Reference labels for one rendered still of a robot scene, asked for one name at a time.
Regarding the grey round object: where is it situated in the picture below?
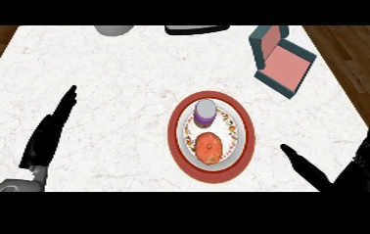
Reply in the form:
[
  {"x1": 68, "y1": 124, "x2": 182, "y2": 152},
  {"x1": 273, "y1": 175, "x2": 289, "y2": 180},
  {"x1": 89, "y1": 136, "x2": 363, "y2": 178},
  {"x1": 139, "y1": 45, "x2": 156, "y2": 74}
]
[{"x1": 93, "y1": 25, "x2": 136, "y2": 37}]

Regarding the orange tomato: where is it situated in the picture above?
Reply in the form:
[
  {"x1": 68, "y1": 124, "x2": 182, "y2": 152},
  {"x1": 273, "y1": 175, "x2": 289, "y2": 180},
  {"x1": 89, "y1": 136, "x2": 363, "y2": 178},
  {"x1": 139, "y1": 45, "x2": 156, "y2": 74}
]
[{"x1": 193, "y1": 131, "x2": 224, "y2": 165}]

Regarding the red round placemat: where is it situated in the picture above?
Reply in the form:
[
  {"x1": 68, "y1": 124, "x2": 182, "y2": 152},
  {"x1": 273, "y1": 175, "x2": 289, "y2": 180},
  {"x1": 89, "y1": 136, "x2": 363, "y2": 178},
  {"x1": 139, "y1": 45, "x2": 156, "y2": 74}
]
[{"x1": 167, "y1": 90, "x2": 258, "y2": 185}]

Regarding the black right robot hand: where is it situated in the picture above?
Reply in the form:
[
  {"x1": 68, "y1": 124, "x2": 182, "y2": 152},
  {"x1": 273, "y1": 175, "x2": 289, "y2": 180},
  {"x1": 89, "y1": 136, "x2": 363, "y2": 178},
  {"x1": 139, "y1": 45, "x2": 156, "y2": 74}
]
[{"x1": 279, "y1": 139, "x2": 370, "y2": 193}]

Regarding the white patterned plate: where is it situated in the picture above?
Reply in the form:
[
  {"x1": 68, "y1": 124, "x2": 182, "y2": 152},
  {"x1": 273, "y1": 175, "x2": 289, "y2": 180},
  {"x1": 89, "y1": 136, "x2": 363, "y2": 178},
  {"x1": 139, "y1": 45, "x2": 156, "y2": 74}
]
[{"x1": 177, "y1": 104, "x2": 248, "y2": 172}]

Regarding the teal and pink open box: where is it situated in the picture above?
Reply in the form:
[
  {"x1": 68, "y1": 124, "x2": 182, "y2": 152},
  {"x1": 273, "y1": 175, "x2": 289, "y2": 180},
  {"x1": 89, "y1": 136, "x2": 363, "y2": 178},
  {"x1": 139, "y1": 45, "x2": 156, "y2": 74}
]
[{"x1": 248, "y1": 25, "x2": 319, "y2": 100}]

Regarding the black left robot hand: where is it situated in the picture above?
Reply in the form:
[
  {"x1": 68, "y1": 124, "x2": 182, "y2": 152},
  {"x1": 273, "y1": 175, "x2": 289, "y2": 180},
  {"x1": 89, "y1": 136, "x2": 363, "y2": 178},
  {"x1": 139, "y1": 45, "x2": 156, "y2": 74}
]
[{"x1": 18, "y1": 84, "x2": 78, "y2": 170}]

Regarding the black flat appliance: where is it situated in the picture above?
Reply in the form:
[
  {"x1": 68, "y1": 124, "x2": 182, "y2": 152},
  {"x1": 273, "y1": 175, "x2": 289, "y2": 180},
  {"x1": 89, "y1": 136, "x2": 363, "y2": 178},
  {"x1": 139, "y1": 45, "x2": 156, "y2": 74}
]
[{"x1": 164, "y1": 25, "x2": 232, "y2": 36}]

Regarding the purple can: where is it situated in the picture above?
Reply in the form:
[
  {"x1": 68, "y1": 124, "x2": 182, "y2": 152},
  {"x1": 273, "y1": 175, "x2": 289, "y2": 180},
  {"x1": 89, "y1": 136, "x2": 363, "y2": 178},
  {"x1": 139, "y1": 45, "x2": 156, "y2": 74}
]
[{"x1": 192, "y1": 98, "x2": 218, "y2": 129}]

